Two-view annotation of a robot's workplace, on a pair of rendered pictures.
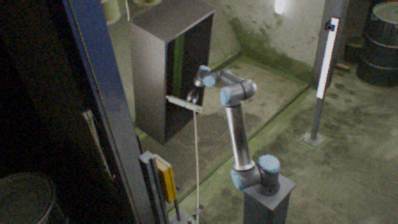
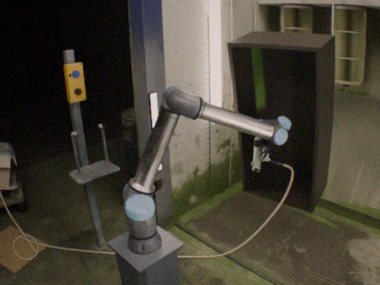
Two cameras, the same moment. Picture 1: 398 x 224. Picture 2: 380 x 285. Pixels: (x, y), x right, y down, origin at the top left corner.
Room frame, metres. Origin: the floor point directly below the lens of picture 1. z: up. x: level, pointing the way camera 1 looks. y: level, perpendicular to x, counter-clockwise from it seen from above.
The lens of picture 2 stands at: (1.85, -1.75, 1.73)
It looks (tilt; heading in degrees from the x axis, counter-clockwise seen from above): 21 degrees down; 90
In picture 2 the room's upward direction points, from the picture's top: 2 degrees counter-clockwise
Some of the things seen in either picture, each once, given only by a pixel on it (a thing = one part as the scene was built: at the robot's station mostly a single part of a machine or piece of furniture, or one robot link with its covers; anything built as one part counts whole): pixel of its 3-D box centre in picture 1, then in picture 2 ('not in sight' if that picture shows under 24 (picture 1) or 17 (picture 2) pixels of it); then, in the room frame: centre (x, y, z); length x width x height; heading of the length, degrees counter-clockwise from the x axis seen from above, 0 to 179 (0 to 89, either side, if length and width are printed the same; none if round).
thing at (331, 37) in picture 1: (327, 60); not in sight; (2.63, -1.21, 1.02); 0.06 x 0.02 x 0.83; 42
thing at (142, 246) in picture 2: (267, 181); (143, 236); (1.62, -0.47, 0.69); 0.19 x 0.19 x 0.10
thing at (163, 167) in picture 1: (163, 180); (75, 82); (1.13, 0.20, 1.42); 0.12 x 0.06 x 0.26; 42
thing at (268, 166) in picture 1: (267, 169); (140, 214); (1.61, -0.47, 0.83); 0.17 x 0.15 x 0.18; 104
